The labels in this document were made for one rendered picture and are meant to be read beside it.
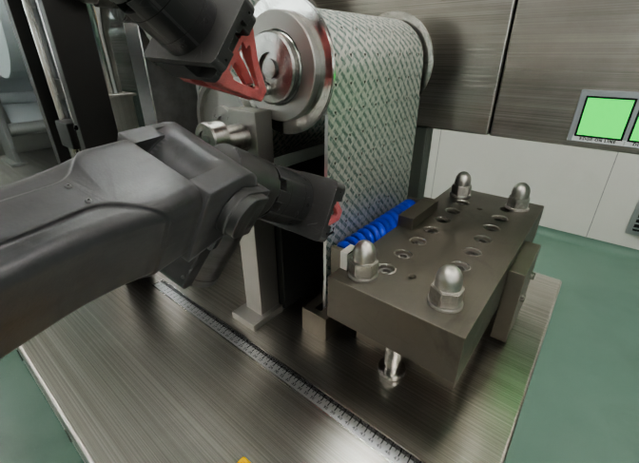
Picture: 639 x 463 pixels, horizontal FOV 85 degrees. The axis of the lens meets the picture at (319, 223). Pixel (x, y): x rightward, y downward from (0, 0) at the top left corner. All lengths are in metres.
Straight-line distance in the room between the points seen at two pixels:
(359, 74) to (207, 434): 0.44
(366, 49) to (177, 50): 0.22
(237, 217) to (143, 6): 0.17
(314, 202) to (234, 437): 0.26
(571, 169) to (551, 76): 2.44
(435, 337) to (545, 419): 1.41
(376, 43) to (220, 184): 0.33
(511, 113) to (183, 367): 0.61
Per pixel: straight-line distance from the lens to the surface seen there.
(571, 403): 1.88
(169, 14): 0.33
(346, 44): 0.44
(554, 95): 0.64
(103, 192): 0.19
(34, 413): 1.91
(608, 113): 0.63
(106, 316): 0.65
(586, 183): 3.08
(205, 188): 0.21
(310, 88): 0.40
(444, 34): 0.69
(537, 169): 3.09
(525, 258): 0.54
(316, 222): 0.36
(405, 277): 0.43
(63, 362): 0.60
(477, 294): 0.43
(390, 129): 0.53
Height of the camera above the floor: 1.27
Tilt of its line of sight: 26 degrees down
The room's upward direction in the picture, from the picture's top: straight up
